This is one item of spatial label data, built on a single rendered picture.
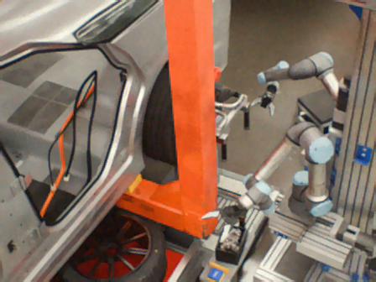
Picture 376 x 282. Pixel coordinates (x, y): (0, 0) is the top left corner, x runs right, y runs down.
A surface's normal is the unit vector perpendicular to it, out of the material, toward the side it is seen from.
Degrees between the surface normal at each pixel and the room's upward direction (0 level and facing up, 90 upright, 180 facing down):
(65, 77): 2
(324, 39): 0
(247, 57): 0
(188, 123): 90
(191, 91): 90
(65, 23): 43
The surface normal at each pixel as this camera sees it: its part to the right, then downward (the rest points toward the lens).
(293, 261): -0.05, -0.74
